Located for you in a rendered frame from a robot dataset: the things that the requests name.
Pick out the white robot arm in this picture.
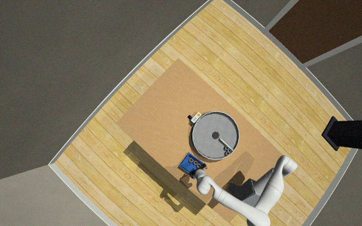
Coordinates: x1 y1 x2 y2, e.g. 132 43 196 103
195 155 297 226

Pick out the blue crate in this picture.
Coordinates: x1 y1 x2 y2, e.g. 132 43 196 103
179 152 204 173

